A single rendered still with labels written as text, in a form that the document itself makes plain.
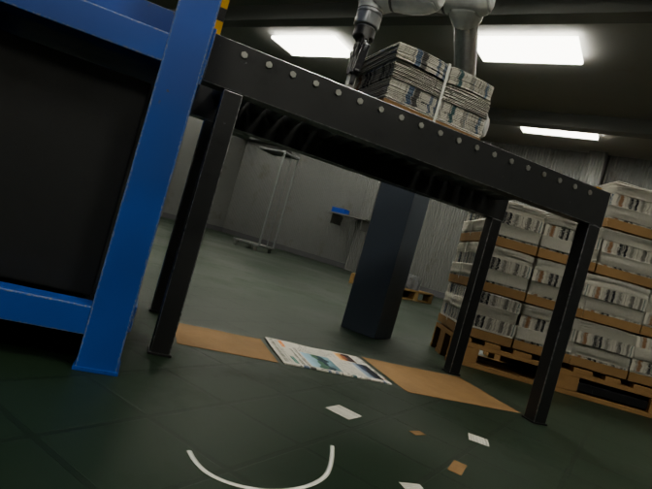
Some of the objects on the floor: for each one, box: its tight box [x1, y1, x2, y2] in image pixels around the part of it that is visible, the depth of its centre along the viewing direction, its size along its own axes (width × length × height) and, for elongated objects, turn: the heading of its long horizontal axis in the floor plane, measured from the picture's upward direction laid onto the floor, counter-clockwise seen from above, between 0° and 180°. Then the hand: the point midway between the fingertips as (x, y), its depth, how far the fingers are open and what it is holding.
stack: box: [430, 201, 652, 418], centre depth 263 cm, size 39×117×83 cm, turn 179°
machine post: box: [71, 0, 222, 376], centre depth 106 cm, size 9×9×155 cm
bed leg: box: [441, 217, 502, 375], centre depth 216 cm, size 6×6×68 cm
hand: (349, 84), depth 174 cm, fingers closed, pressing on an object
